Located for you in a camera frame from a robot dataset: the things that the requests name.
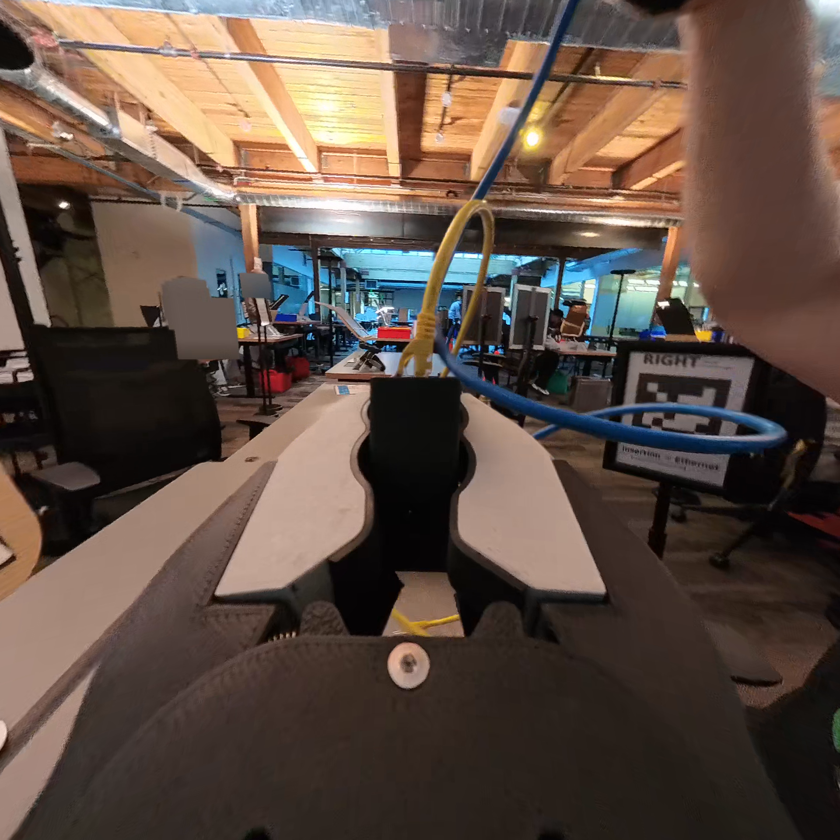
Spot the black ethernet switch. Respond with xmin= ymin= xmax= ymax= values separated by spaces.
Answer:
xmin=369 ymin=376 xmax=466 ymax=572

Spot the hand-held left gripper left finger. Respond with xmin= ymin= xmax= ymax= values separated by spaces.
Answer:
xmin=215 ymin=390 xmax=376 ymax=608

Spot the person's right forearm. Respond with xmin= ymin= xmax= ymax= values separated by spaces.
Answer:
xmin=676 ymin=0 xmax=840 ymax=398

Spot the black mesh office chair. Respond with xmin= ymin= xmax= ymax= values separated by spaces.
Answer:
xmin=25 ymin=325 xmax=224 ymax=549

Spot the white panel on stand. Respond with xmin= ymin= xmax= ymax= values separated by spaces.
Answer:
xmin=461 ymin=284 xmax=506 ymax=343
xmin=509 ymin=283 xmax=553 ymax=350

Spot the blue ethernet cable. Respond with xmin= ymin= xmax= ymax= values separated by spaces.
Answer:
xmin=433 ymin=0 xmax=788 ymax=457

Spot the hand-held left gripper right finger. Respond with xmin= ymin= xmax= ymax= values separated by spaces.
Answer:
xmin=448 ymin=392 xmax=609 ymax=603

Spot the yellow ethernet cable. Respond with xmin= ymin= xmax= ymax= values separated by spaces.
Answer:
xmin=390 ymin=199 xmax=496 ymax=639

